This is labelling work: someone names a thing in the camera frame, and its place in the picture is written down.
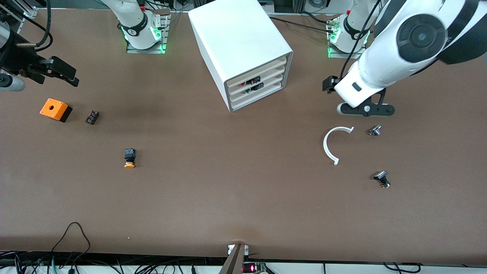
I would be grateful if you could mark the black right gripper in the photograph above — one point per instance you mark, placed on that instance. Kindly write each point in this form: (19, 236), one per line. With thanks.
(16, 60)

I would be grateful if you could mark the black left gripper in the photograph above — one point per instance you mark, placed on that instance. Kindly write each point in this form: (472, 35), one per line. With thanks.
(329, 83)

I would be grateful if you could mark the white plastic drawer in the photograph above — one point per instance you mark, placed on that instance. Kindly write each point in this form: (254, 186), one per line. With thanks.
(274, 76)
(266, 71)
(274, 90)
(274, 84)

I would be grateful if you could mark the yellow mushroom push button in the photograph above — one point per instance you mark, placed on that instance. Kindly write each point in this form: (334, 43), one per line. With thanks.
(129, 158)

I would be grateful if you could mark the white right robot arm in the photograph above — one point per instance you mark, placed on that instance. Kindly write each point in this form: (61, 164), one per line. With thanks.
(133, 23)

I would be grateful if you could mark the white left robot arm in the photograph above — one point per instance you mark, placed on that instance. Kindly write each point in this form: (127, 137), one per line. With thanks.
(380, 57)

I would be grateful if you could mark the white drawer cabinet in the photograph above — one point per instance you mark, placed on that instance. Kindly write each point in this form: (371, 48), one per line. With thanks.
(236, 38)

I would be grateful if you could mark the black square white-capped push button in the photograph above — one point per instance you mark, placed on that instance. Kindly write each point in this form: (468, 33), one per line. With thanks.
(381, 178)

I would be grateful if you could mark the orange box with hole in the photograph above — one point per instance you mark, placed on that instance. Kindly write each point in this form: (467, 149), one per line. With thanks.
(55, 108)

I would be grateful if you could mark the small black terminal block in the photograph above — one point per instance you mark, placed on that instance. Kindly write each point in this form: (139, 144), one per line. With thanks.
(92, 117)

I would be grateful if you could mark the chrome valve fitting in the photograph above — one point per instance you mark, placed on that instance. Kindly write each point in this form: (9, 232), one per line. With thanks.
(374, 130)

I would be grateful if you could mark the device with red display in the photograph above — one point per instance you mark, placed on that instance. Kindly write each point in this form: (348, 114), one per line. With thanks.
(253, 268)

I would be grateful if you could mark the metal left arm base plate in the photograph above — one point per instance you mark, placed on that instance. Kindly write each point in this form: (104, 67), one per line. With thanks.
(336, 53)

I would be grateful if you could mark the white semicircular plastic bracket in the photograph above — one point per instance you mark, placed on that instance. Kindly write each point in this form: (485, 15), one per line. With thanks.
(325, 146)

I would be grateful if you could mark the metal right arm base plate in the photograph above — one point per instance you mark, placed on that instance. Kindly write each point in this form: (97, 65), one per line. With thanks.
(146, 51)

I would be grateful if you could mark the brown wedge post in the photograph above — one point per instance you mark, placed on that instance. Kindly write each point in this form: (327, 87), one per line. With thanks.
(234, 262)

